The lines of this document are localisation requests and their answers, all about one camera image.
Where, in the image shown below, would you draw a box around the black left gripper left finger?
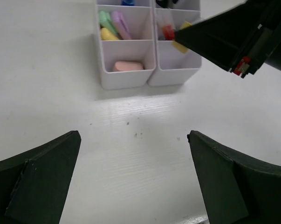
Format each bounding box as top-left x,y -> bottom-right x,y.
0,131 -> 81,224

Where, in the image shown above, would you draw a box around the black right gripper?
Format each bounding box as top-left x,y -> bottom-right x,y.
175,0 -> 281,78

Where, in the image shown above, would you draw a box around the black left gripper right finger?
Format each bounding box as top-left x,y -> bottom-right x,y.
187,130 -> 281,224

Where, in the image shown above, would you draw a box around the yellow eraser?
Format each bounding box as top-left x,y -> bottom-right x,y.
172,21 -> 192,54

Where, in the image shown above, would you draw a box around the orange ink pen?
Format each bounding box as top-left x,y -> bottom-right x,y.
158,8 -> 172,40

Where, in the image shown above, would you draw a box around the black handled scissors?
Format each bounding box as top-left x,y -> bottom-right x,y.
155,0 -> 178,8

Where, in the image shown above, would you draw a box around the purple highlighter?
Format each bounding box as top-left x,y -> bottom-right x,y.
111,11 -> 132,40

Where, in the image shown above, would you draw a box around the blue cap spray bottle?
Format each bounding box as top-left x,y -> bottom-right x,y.
121,0 -> 135,6

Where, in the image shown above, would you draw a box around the pink mini stapler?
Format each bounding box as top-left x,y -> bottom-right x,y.
112,61 -> 144,72

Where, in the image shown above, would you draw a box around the yellow highlighter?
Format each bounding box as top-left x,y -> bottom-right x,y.
100,28 -> 119,41

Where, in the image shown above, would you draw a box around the green highlighter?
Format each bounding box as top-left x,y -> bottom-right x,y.
98,10 -> 118,37

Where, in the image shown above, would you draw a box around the red ink pen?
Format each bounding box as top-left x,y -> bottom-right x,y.
162,23 -> 175,41

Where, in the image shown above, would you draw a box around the right white divided organizer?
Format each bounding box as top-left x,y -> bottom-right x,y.
148,0 -> 202,86

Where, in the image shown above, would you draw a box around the white divided organizer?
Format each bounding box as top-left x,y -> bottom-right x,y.
93,0 -> 156,90
148,0 -> 202,86

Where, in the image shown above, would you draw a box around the left white divided organizer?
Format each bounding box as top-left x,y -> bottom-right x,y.
93,0 -> 156,90

